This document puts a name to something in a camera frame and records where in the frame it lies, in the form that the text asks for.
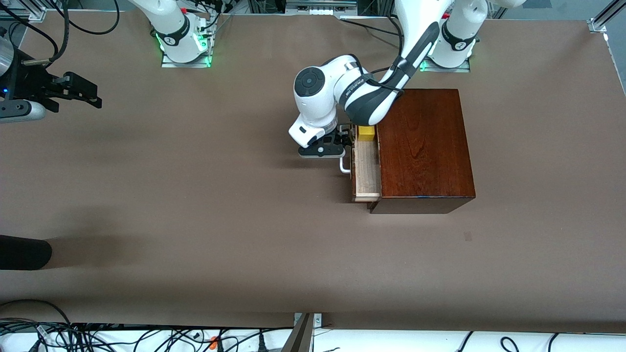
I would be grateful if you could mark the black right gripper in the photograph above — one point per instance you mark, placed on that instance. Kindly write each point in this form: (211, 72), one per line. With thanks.
(32, 83)

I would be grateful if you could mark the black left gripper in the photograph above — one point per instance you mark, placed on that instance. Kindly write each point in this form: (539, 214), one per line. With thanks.
(344, 133)

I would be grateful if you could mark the yellow block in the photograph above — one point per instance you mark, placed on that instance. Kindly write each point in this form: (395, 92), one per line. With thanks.
(367, 133)

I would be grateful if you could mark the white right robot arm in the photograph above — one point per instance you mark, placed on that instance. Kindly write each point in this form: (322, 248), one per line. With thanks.
(171, 29)

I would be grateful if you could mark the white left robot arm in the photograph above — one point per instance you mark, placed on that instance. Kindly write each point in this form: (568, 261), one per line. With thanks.
(318, 93)

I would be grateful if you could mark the dark brown wooden cabinet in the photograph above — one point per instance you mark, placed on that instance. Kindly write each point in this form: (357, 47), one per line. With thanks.
(425, 156)

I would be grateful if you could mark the grey box with white connectors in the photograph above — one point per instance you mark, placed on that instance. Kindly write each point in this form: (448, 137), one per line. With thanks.
(320, 5)

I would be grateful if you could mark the black rounded object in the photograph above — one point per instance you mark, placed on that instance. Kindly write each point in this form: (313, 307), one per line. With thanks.
(24, 252)

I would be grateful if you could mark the black power plug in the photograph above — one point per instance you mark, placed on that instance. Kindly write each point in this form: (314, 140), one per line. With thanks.
(261, 344)

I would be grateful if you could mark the orange connector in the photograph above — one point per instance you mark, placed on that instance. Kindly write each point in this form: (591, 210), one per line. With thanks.
(213, 342)

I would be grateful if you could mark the aluminium frame rail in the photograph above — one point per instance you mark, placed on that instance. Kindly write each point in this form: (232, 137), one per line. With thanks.
(29, 12)
(599, 24)

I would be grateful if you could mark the metal corner bracket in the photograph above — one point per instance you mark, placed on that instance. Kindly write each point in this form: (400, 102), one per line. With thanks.
(318, 320)

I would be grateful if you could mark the aluminium post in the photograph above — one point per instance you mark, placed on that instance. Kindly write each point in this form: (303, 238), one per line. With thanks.
(301, 337)

